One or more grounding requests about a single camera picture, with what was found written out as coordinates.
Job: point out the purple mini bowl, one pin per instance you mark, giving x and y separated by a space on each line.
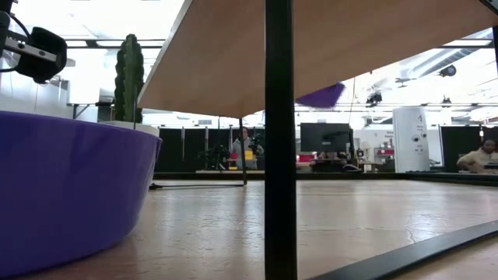
321 97
66 186

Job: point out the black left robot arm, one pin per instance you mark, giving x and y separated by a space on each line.
3 23

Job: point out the green cactus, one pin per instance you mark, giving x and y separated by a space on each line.
130 78

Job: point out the black partition panel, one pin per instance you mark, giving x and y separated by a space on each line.
171 149
461 145

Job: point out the wooden raised shelf board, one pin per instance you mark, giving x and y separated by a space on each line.
218 58

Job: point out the person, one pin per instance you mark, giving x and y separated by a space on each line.
476 159
241 149

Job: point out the black metal shelf leg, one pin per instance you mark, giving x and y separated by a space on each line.
243 155
280 155

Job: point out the red box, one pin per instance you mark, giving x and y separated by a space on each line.
306 158

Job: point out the black computer monitor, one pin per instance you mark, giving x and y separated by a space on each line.
325 137

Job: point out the black ceiling fixture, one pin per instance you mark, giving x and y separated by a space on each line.
374 98

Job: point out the white cylindrical machine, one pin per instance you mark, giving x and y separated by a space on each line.
410 136

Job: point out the black table edge rail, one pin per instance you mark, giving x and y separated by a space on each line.
389 177

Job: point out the black ceiling dome camera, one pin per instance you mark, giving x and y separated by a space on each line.
448 71

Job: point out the black frame post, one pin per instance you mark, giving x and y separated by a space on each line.
495 50

